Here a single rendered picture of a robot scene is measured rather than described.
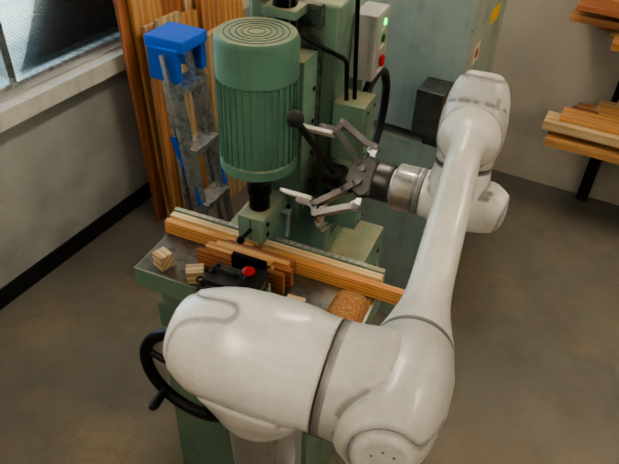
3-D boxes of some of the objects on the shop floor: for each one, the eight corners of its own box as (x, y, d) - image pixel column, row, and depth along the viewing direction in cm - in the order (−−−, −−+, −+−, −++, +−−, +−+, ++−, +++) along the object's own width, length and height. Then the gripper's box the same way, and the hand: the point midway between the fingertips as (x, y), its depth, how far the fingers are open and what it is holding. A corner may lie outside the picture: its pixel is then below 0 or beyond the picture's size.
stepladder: (191, 299, 277) (132, 38, 208) (222, 266, 295) (176, 16, 226) (222, 308, 270) (171, 42, 202) (251, 274, 289) (213, 20, 220)
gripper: (378, 249, 121) (278, 220, 127) (414, 129, 123) (315, 107, 129) (371, 244, 114) (266, 214, 120) (410, 117, 115) (305, 94, 122)
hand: (297, 159), depth 124 cm, fingers open, 13 cm apart
